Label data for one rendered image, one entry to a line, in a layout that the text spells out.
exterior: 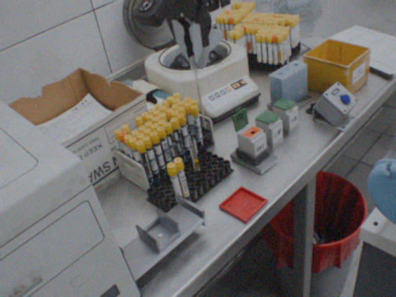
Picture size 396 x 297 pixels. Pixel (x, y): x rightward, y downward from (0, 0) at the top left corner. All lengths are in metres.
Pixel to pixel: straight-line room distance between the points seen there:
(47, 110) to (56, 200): 0.63
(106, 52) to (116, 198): 0.52
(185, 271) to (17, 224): 0.33
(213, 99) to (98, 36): 0.40
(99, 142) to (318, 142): 0.48
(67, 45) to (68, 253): 0.74
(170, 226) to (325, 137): 0.43
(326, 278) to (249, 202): 0.73
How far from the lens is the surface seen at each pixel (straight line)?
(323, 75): 1.08
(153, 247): 0.70
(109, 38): 1.24
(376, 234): 0.71
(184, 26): 0.69
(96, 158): 0.88
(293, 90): 1.03
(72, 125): 1.04
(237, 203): 0.79
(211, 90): 1.04
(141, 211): 0.82
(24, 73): 1.13
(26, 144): 0.55
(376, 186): 0.53
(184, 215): 0.74
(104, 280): 0.61
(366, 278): 0.85
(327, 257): 1.34
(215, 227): 0.76
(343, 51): 1.18
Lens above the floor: 1.44
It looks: 36 degrees down
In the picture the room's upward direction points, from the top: 10 degrees counter-clockwise
